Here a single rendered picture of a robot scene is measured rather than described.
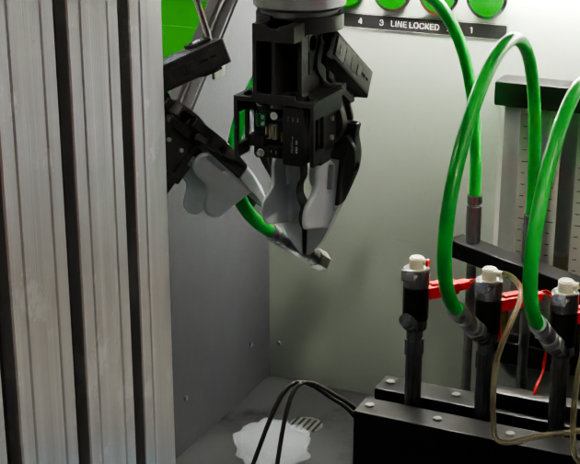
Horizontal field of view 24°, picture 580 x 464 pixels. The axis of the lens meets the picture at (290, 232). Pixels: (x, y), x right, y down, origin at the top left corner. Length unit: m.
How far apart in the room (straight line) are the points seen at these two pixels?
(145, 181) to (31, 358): 0.09
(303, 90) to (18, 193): 0.69
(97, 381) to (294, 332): 1.41
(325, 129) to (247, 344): 0.76
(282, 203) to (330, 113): 0.10
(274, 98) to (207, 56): 0.24
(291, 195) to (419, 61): 0.56
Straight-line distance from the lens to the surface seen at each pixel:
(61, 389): 0.43
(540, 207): 1.22
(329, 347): 1.84
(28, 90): 0.39
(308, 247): 1.15
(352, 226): 1.76
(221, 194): 1.29
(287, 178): 1.14
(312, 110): 1.05
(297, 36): 1.05
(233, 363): 1.78
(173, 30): 4.13
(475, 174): 1.59
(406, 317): 1.42
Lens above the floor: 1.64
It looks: 19 degrees down
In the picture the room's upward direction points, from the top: straight up
